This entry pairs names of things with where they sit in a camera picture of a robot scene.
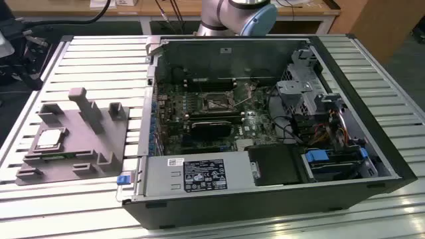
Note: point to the silver square CPU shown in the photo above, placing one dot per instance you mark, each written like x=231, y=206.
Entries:
x=50, y=138

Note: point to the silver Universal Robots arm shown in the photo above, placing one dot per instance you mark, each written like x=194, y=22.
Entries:
x=218, y=12

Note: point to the CPU socket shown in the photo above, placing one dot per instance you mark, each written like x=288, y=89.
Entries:
x=218, y=103

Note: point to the gray plastic parts rack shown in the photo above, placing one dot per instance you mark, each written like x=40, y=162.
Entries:
x=86, y=139

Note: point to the wooden desk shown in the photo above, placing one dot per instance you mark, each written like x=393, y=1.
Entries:
x=150, y=10

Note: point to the blue case latch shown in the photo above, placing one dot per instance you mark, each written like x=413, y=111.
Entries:
x=123, y=180

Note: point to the white barcode sticker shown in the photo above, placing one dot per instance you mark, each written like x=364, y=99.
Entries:
x=175, y=161

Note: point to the black graphics card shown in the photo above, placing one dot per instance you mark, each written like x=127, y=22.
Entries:
x=210, y=130

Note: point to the gray power supply unit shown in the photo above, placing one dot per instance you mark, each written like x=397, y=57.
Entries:
x=156, y=176

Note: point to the black power supply label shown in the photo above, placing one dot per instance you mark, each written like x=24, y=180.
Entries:
x=206, y=175

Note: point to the small silver heatsink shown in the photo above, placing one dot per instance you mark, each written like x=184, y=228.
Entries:
x=246, y=145

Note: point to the green motherboard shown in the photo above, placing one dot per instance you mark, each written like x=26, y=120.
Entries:
x=260, y=125

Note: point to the silver metal drive cage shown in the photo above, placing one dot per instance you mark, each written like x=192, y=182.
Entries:
x=295, y=89

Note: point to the black disk bay cover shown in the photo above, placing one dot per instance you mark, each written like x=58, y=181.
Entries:
x=274, y=165

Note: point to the black open PC case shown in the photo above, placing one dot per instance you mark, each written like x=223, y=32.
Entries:
x=232, y=211

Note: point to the blue disk carrier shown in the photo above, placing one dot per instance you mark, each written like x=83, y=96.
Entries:
x=316, y=156

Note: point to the wooden cabinet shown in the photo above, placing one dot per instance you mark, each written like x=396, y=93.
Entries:
x=381, y=27

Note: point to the small blue clip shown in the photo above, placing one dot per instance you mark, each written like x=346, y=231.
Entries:
x=363, y=153

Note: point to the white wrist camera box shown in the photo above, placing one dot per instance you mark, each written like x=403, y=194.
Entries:
x=4, y=44

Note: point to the gray plastic bracket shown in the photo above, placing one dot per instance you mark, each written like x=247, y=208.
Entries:
x=327, y=99

